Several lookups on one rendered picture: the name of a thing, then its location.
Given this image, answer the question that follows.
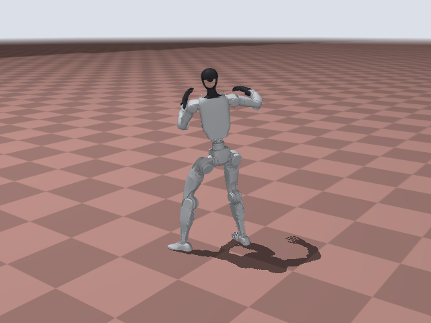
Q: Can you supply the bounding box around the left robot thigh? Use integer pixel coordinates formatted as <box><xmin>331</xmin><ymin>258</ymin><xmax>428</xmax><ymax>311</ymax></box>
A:
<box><xmin>183</xmin><ymin>155</ymin><xmax>215</xmax><ymax>209</ymax></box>

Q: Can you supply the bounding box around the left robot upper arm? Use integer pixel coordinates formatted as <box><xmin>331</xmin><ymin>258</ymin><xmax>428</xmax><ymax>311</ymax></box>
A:
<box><xmin>178</xmin><ymin>99</ymin><xmax>199</xmax><ymax>130</ymax></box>

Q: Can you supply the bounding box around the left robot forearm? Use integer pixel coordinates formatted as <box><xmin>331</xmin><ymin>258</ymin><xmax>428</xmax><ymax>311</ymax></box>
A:
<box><xmin>177</xmin><ymin>105</ymin><xmax>185</xmax><ymax>127</ymax></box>

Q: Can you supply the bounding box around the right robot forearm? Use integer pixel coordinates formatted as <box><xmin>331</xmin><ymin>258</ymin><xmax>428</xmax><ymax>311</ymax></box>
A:
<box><xmin>248</xmin><ymin>89</ymin><xmax>263</xmax><ymax>102</ymax></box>

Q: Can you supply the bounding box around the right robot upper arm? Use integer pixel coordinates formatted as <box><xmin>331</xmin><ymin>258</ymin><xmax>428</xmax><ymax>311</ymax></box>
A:
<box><xmin>226</xmin><ymin>94</ymin><xmax>262</xmax><ymax>110</ymax></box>

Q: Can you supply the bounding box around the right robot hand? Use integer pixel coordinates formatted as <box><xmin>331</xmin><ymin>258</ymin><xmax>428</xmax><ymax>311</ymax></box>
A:
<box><xmin>232</xmin><ymin>86</ymin><xmax>251</xmax><ymax>96</ymax></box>

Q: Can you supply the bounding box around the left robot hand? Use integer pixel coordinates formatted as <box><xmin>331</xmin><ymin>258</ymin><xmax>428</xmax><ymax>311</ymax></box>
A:
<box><xmin>180</xmin><ymin>88</ymin><xmax>194</xmax><ymax>109</ymax></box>

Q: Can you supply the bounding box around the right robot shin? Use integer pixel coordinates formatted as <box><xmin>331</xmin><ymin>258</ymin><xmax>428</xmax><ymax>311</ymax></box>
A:
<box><xmin>229</xmin><ymin>190</ymin><xmax>246</xmax><ymax>238</ymax></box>

